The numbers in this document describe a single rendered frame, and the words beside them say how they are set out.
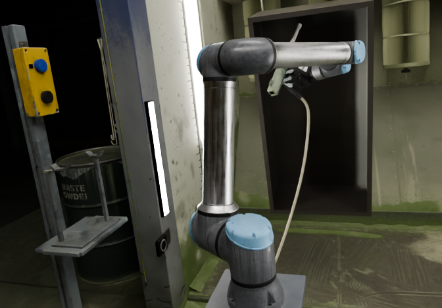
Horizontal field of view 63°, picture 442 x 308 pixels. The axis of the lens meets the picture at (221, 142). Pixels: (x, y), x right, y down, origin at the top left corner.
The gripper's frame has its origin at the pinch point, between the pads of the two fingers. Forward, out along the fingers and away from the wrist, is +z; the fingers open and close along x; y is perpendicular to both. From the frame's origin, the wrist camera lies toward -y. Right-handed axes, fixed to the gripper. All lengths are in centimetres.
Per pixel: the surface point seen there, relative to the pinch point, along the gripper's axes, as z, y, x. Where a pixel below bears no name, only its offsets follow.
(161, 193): 50, -10, -72
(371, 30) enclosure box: -40.5, 8.4, 23.6
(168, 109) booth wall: 57, -24, -25
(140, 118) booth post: 46, -41, -45
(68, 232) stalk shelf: 42, -47, -108
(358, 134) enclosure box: -2, 75, 11
